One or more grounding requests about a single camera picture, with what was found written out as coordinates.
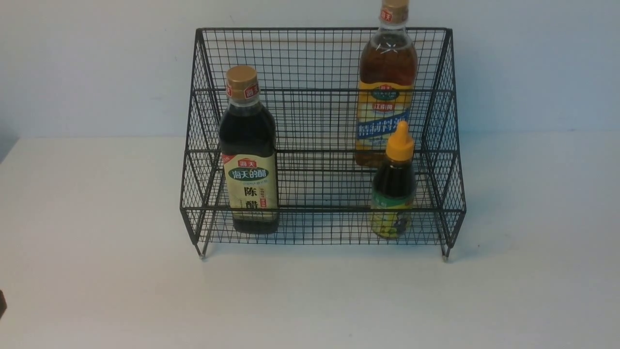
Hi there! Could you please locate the dark vinegar bottle gold cap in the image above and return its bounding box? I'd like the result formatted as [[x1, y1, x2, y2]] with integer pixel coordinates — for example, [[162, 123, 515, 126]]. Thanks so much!
[[218, 65, 279, 235]]

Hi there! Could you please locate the oyster sauce bottle yellow cap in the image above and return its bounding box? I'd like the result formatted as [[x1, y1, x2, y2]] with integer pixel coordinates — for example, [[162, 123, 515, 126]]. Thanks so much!
[[370, 121, 416, 240]]

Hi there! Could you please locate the cooking wine bottle yellow label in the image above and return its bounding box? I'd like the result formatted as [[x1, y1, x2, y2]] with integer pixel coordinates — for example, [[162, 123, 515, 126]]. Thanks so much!
[[354, 0, 419, 168]]

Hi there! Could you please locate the left robot arm silver black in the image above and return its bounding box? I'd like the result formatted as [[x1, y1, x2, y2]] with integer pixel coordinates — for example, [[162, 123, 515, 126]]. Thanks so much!
[[0, 291, 7, 319]]

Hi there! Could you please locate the black wire mesh shelf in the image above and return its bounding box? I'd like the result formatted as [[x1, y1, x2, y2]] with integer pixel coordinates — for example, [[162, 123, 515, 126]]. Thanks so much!
[[180, 27, 466, 262]]

